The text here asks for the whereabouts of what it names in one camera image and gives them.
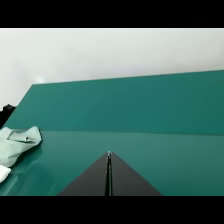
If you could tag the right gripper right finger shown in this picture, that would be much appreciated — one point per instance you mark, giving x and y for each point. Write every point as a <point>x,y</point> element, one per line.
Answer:
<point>128,181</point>

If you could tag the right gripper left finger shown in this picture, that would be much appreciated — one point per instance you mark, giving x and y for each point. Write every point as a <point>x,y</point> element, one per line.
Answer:
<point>93,180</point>

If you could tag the pale green garment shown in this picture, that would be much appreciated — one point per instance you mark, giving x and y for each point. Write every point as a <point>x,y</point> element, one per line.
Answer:
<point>16,145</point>

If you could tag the white garment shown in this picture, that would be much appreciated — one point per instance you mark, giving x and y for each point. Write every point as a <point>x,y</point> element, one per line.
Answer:
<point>3,172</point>

